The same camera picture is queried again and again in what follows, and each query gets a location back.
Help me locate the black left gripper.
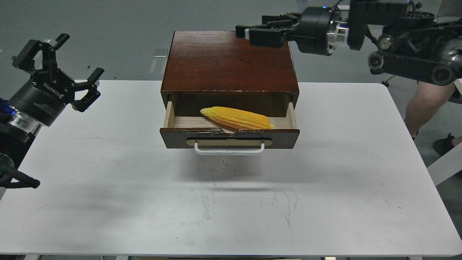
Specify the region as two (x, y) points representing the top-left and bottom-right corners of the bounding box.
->
(9, 33), (105, 127)

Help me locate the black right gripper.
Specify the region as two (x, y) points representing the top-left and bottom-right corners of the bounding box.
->
(235, 6), (341, 56)

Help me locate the yellow plastic corn cob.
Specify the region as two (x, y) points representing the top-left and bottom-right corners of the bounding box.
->
(200, 107), (275, 130)

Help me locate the wooden drawer with white handle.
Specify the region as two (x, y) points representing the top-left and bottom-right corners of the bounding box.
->
(160, 101), (300, 151)

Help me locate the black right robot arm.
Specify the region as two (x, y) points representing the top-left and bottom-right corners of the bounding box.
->
(235, 0), (461, 86)

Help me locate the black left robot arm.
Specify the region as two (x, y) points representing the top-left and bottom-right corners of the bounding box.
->
(0, 34), (104, 189)

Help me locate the dark wooden drawer cabinet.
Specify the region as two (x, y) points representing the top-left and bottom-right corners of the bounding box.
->
(161, 31), (299, 105)

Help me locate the seated person in black shorts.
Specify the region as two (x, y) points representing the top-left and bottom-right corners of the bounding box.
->
(404, 81), (456, 140)

